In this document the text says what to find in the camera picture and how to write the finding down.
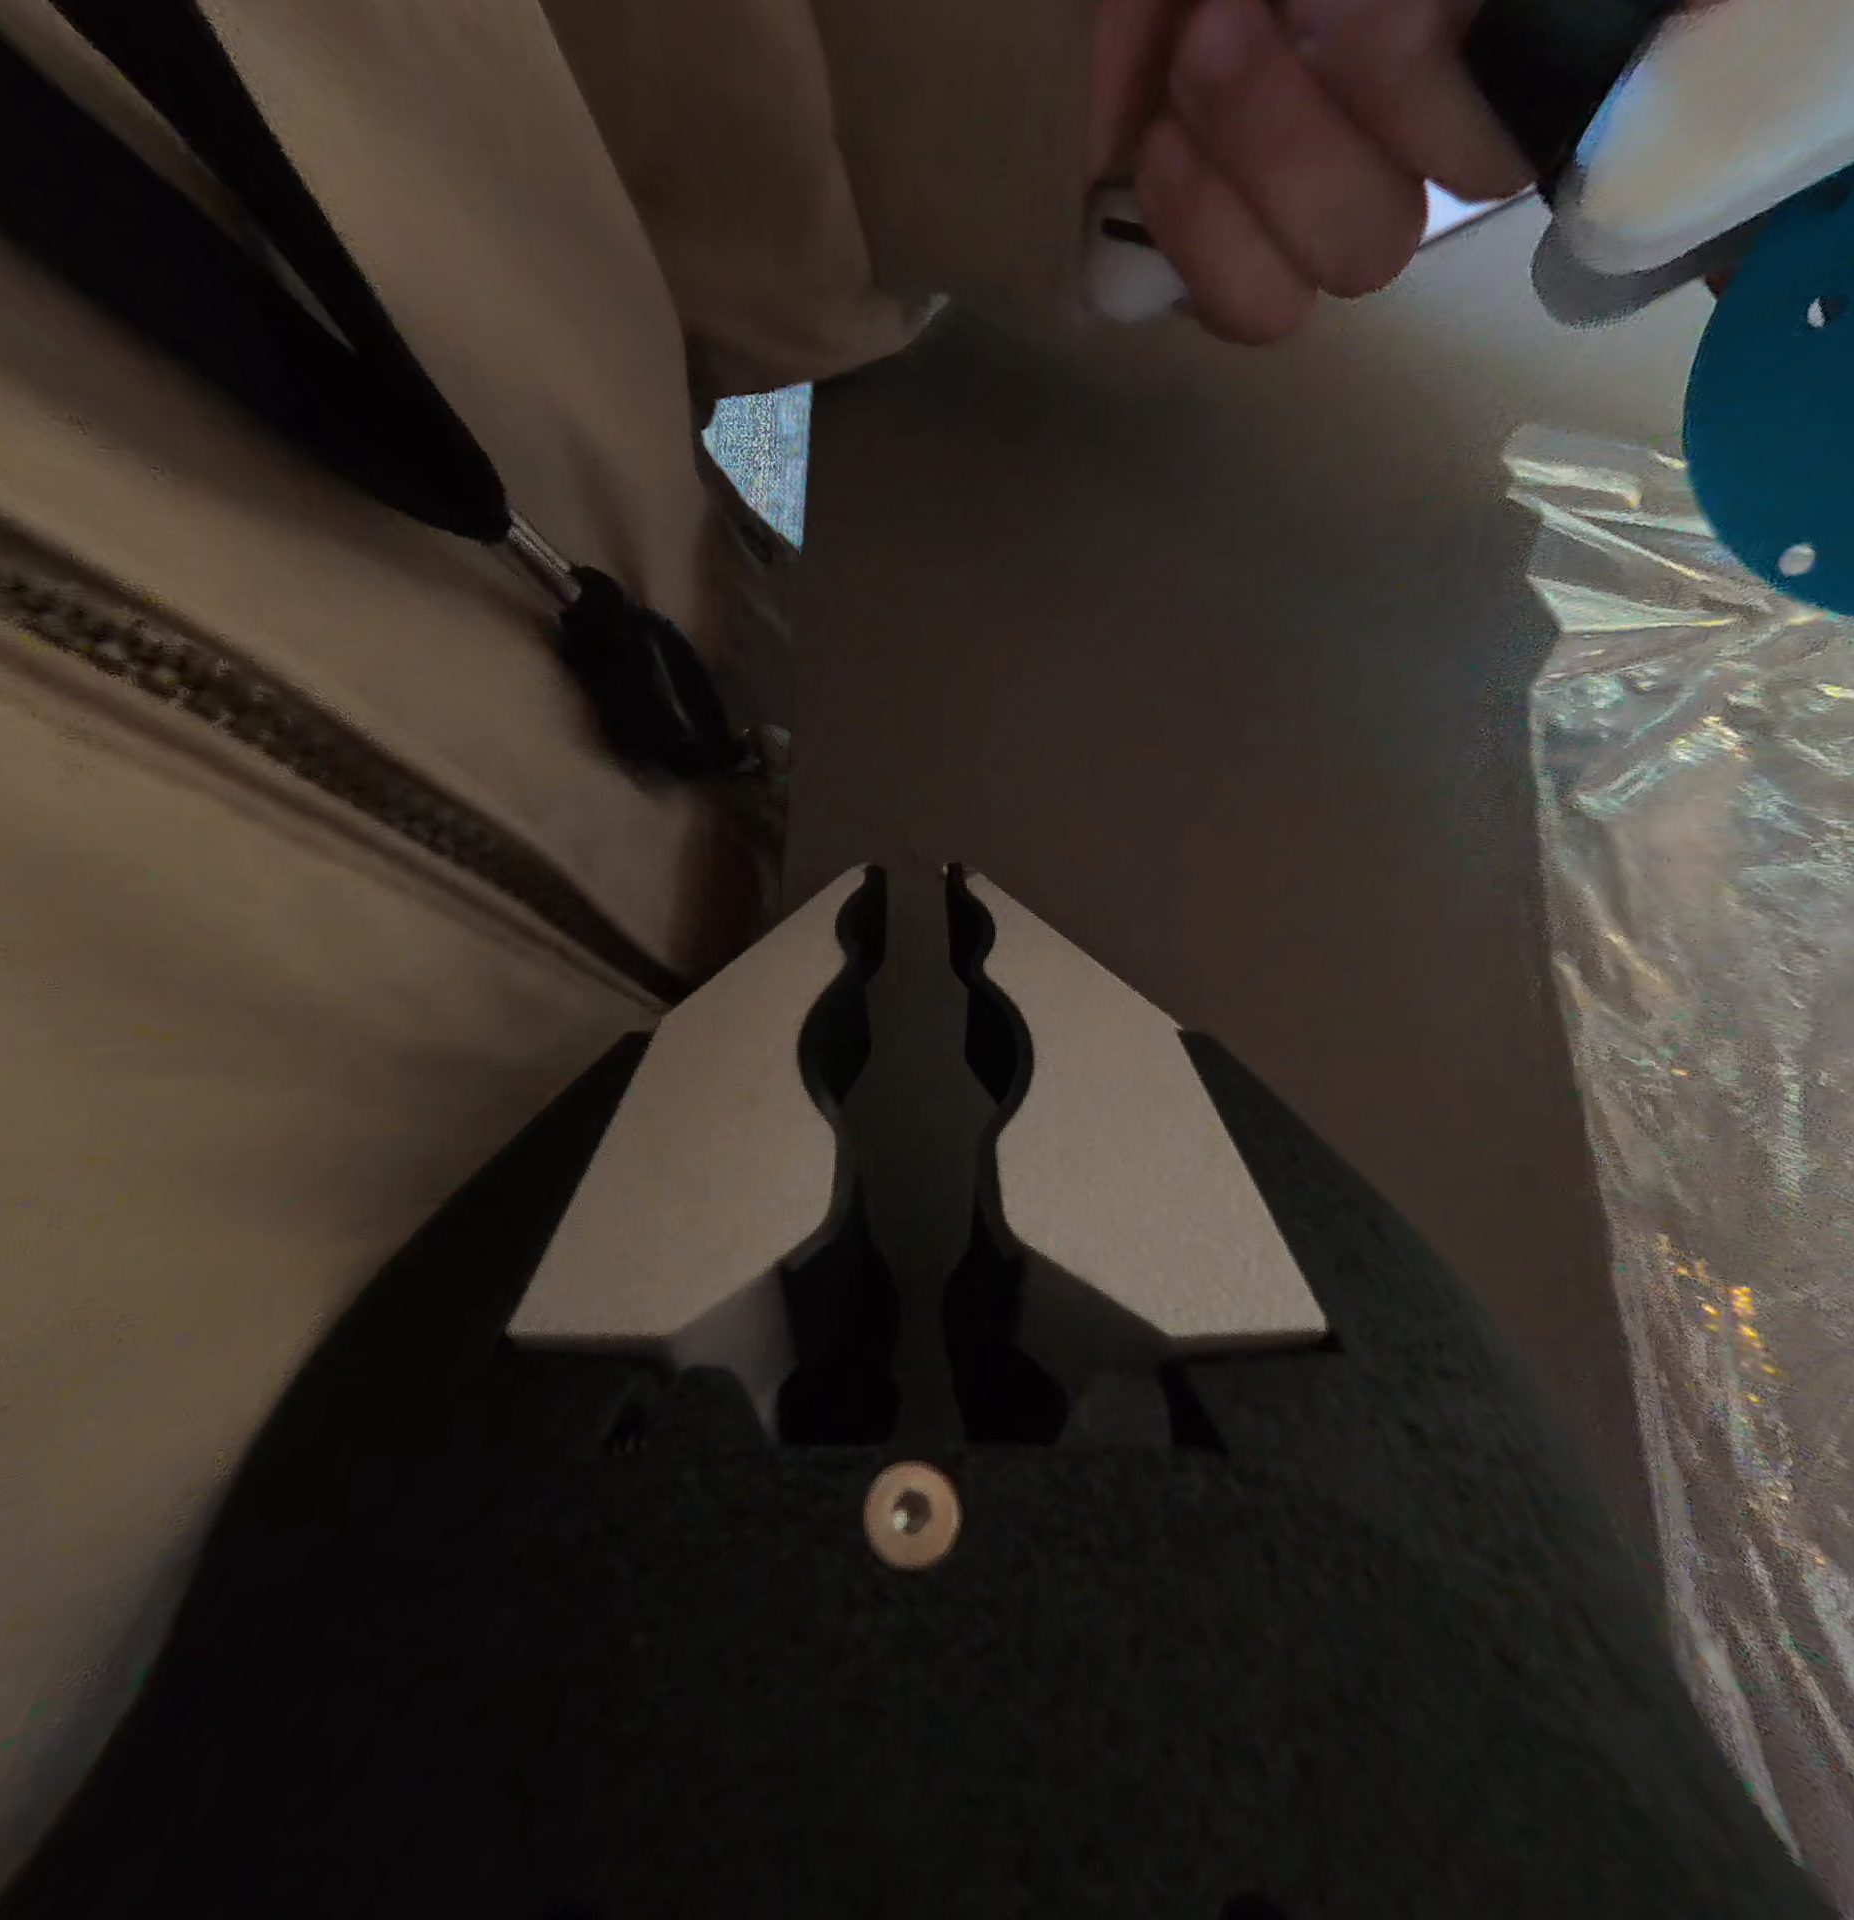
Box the person's left hand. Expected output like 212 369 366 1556
1090 0 1535 347

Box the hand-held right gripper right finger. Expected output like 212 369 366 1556
940 862 1329 1351

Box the clear plastic bag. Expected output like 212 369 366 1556
1500 426 1854 1875

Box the blue round metal plate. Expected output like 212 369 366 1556
1680 163 1854 627

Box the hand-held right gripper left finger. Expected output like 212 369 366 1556
505 862 893 1381

